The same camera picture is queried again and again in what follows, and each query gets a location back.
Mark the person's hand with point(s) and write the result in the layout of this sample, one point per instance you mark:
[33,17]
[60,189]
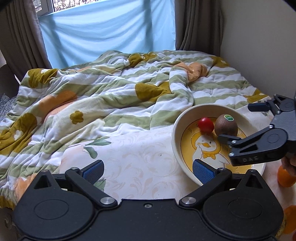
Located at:
[289,164]

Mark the orange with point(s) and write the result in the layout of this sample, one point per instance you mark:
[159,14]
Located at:
[290,218]
[284,178]

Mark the brown kiwi with sticker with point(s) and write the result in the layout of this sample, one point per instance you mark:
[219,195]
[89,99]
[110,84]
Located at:
[225,124]

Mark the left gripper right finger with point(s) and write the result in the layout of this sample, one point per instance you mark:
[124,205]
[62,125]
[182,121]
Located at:
[212,181]

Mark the floral striped quilt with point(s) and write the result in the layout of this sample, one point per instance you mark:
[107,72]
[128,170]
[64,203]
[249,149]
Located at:
[118,93]

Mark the light blue window cloth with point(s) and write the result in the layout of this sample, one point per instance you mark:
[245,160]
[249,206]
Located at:
[81,34]

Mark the left brown curtain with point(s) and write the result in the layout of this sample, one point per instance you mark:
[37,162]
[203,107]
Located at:
[22,43]

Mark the window frame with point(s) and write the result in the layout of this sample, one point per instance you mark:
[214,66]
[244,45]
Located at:
[44,7]

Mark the grey headboard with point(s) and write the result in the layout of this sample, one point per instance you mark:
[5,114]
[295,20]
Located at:
[8,82]

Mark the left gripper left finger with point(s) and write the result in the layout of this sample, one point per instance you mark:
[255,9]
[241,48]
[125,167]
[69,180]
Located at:
[83,180]

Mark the cream bowl with duck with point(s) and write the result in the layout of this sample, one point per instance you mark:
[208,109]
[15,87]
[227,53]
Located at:
[189,143]

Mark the brown curtain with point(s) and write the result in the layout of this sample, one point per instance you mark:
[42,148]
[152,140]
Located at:
[22,43]
[199,26]

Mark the red cherry tomato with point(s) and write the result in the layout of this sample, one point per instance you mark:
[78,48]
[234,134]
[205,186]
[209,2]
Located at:
[206,125]

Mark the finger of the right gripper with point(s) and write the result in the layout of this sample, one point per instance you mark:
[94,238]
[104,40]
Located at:
[267,145]
[278,104]

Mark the right brown curtain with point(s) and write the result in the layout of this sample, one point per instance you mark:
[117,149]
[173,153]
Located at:
[199,26]

